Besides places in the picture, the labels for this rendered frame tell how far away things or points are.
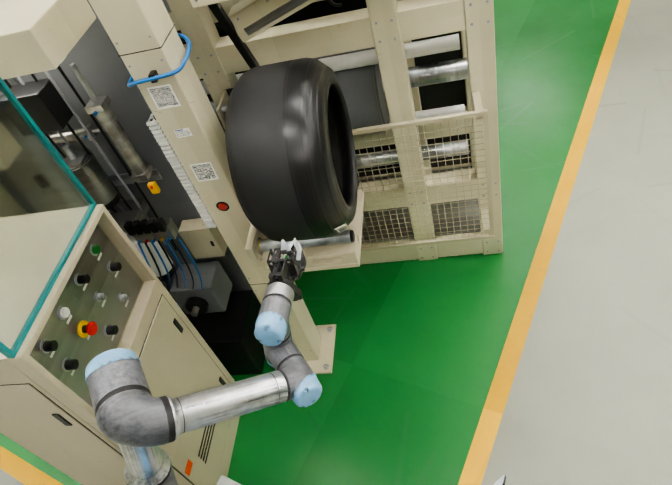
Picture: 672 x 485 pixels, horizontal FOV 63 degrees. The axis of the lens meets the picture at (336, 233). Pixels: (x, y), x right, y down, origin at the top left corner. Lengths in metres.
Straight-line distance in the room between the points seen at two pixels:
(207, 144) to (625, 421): 1.87
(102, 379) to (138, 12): 0.91
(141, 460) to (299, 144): 0.90
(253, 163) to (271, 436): 1.41
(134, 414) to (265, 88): 0.94
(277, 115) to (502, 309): 1.58
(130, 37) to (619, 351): 2.19
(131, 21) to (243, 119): 0.38
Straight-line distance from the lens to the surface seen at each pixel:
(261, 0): 1.94
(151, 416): 1.23
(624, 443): 2.48
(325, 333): 2.78
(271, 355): 1.41
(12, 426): 2.04
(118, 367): 1.30
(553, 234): 3.04
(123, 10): 1.63
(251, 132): 1.60
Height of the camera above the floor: 2.25
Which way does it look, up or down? 44 degrees down
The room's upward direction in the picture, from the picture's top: 19 degrees counter-clockwise
